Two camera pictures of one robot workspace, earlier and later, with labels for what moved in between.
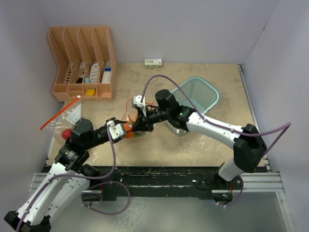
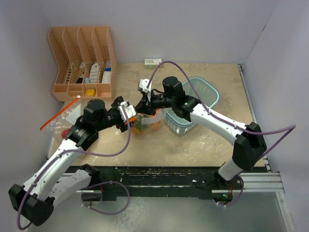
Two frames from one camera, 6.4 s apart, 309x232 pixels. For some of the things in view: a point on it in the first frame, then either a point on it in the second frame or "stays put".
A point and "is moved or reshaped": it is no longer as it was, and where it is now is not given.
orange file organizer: [86, 63] stays put
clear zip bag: [131, 113] is moved or reshaped
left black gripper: [116, 121] to [115, 104]
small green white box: [153, 63] stays put
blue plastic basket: [204, 94] stays put
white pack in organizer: [94, 73] stays put
